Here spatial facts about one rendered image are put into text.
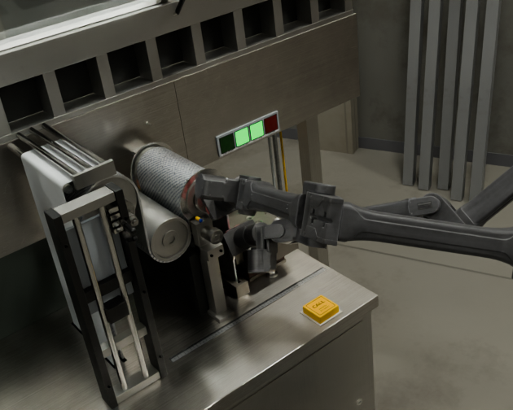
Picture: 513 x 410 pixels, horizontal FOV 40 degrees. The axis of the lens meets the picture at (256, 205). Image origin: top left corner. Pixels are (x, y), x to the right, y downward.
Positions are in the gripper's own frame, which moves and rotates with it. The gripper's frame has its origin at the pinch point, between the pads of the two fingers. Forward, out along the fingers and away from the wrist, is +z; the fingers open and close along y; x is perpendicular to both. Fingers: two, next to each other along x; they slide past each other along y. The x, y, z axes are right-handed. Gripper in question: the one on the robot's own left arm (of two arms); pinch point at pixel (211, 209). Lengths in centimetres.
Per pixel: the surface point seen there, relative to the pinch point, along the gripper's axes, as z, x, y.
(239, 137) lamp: 31, 19, 36
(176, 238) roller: 6.9, -2.4, -9.2
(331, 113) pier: 200, 34, 207
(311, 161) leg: 64, 4, 79
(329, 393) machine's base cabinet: 18, -61, 15
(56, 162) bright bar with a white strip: -3.5, 25.1, -31.0
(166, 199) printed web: 10.7, 8.1, -5.0
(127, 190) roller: -3.4, 12.5, -18.9
